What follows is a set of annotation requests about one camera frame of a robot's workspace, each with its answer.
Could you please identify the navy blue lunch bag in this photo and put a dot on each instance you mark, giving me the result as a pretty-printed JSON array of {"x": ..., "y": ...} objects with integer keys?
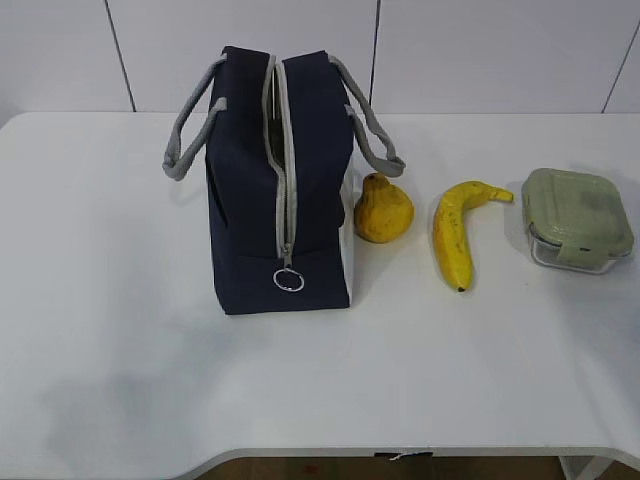
[{"x": 278, "y": 137}]

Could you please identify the yellow banana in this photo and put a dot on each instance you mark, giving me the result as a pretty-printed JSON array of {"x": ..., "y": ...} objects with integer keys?
[{"x": 450, "y": 240}]

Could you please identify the yellow pear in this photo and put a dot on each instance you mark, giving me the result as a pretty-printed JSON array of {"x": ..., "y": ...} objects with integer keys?
[{"x": 384, "y": 212}]

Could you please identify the green lidded glass container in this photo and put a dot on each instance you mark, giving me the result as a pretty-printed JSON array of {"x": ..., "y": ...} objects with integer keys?
[{"x": 575, "y": 221}]

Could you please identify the white table leg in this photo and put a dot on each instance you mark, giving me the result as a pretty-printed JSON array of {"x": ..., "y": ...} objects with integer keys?
[{"x": 584, "y": 467}]

